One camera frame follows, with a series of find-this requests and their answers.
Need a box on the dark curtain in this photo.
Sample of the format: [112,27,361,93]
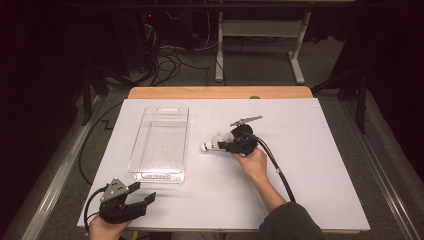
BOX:
[353,0,424,188]
[0,0,114,214]

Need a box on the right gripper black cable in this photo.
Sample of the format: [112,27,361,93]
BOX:
[248,131,297,204]

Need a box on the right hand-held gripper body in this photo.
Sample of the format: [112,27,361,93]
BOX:
[229,115,264,157]

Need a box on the clear plastic storage bin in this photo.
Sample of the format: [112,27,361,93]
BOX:
[127,105,190,185]

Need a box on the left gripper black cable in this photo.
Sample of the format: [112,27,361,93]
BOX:
[83,186,108,234]

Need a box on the black computer tower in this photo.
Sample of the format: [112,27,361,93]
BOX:
[111,9,161,73]

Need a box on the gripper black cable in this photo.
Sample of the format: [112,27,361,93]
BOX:
[83,186,108,234]
[248,131,297,204]

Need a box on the grey metal floor rail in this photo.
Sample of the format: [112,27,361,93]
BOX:
[19,95,108,240]
[339,99,424,240]

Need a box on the long black floor cable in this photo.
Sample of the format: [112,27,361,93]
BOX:
[78,100,125,186]

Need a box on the black metal stand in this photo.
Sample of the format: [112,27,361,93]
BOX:
[80,63,134,127]
[311,64,371,135]

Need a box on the person's right hand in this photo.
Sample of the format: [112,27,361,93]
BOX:
[232,148,269,183]

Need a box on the white metal desk frame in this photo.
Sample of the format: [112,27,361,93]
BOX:
[214,11,307,85]

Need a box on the white table mat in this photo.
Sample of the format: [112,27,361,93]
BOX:
[77,97,372,232]

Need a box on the tangle of floor cables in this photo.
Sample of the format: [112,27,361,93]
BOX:
[143,19,218,88]

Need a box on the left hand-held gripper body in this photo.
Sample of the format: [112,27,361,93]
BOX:
[98,177,148,225]

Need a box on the wooden table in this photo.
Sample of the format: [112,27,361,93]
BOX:
[127,85,363,235]

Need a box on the person's left hand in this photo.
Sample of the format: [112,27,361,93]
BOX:
[88,214,134,240]

